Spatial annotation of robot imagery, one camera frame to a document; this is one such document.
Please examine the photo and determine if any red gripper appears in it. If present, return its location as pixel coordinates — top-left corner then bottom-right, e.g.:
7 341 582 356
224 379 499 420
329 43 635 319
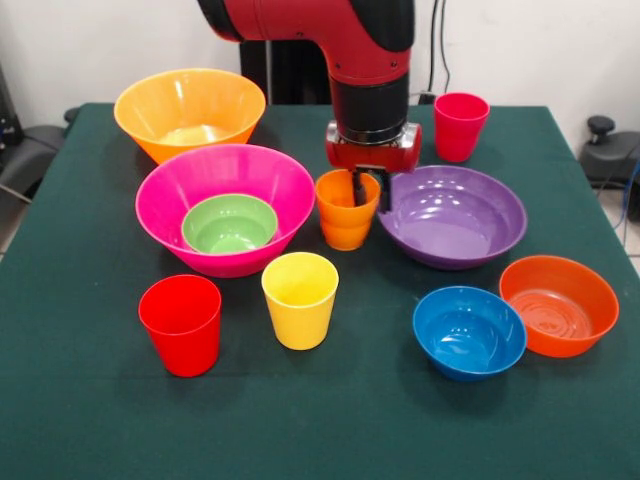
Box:
324 120 423 214

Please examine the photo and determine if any orange cup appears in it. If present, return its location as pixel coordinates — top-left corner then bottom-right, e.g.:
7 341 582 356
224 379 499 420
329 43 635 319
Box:
319 217 375 252
314 168 382 231

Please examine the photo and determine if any stack of green bowls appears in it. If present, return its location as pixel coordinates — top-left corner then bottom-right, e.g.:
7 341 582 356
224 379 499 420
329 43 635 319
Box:
180 193 280 255

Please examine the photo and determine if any purple bowl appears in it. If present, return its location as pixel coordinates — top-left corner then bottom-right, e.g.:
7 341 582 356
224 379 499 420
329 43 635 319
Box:
377 165 529 272

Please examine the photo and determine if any crimson cup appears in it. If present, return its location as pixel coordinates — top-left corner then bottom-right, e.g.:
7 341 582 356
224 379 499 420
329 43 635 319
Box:
433 92 491 164

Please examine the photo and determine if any yellow cup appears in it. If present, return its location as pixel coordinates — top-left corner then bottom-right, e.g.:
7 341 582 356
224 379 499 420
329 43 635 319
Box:
260 251 340 351

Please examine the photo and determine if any blue bowl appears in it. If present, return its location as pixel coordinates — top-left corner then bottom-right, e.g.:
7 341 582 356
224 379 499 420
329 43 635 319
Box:
412 285 528 383

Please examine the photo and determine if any large pink bowl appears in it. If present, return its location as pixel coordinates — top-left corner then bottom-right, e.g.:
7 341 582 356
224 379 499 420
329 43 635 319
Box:
134 143 318 279

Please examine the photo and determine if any large orange bowl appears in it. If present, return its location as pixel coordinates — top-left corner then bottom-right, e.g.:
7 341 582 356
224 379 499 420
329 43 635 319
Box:
113 68 267 164

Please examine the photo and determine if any black machine base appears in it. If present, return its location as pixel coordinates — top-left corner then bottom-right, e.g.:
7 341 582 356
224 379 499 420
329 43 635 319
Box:
578 115 640 189
0 62 81 201

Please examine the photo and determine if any dark green table cloth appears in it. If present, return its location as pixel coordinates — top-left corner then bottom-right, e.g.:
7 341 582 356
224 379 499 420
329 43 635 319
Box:
0 102 640 480

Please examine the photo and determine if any orange-red bowl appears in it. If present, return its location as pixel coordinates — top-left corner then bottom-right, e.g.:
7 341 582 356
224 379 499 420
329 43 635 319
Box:
498 255 621 359

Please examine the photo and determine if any red cup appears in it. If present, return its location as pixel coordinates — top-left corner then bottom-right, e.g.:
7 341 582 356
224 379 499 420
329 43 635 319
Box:
137 274 223 378

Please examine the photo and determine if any black cable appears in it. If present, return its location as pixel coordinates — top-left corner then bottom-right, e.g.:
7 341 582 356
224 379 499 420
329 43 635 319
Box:
415 0 441 99
439 0 453 96

